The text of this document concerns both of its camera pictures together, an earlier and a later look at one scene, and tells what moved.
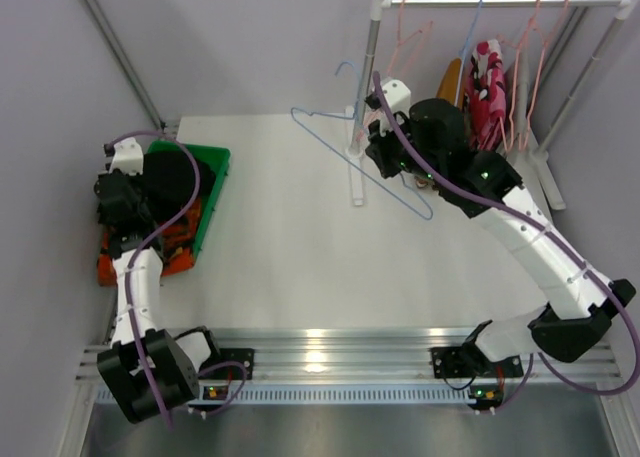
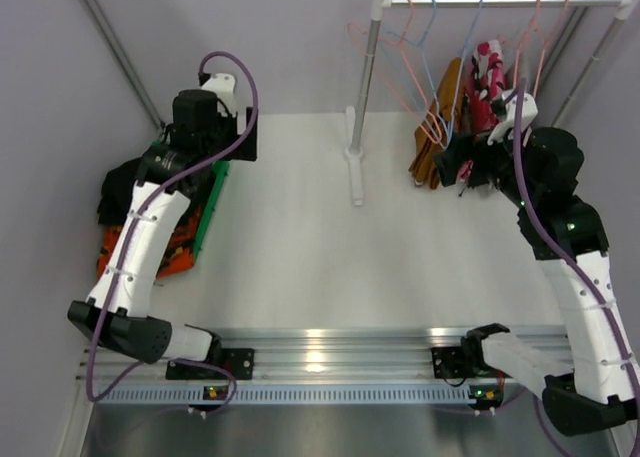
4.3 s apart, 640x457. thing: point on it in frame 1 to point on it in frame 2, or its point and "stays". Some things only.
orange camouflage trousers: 177,241 stays
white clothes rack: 382,2 stays
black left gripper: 114,197 to 245,140
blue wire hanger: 464,52 stays
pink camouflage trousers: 486,98 stays
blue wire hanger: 352,117 to 414,65
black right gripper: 382,147 to 451,162
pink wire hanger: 425,30 to 390,62
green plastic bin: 220,157 stays
